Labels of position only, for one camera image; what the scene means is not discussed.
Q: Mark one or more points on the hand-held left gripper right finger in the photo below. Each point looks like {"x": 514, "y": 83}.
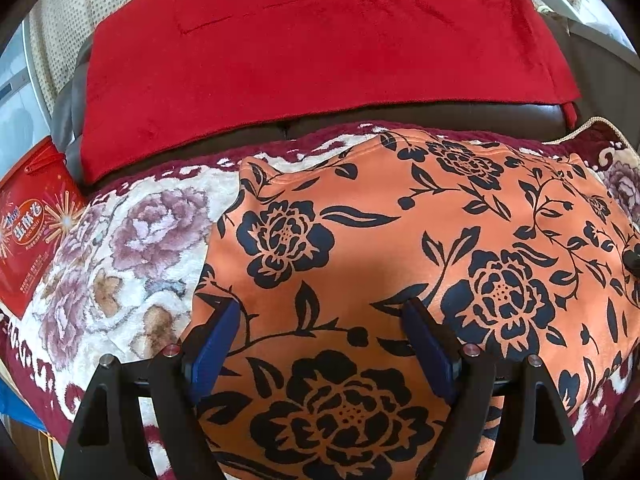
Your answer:
{"x": 427, "y": 340}

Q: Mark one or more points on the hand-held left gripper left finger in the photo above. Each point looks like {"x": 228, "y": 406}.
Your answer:
{"x": 215, "y": 345}

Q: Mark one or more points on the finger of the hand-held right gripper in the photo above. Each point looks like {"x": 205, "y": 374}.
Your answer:
{"x": 634, "y": 261}

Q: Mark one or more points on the orange floral garment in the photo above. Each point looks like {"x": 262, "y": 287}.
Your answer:
{"x": 380, "y": 240}

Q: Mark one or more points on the floral plush blanket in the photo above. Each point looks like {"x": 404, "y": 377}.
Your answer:
{"x": 125, "y": 260}

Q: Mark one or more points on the blue plastic bag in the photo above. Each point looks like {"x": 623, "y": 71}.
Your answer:
{"x": 17, "y": 405}

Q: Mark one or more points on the red gift bag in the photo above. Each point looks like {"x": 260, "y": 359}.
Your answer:
{"x": 35, "y": 230}

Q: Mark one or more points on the dark brown leather sofa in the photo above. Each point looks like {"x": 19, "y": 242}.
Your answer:
{"x": 67, "y": 110}

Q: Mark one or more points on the red cloth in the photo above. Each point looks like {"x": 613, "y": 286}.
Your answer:
{"x": 325, "y": 60}

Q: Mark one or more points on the beige dotted curtain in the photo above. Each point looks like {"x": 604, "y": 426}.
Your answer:
{"x": 60, "y": 20}

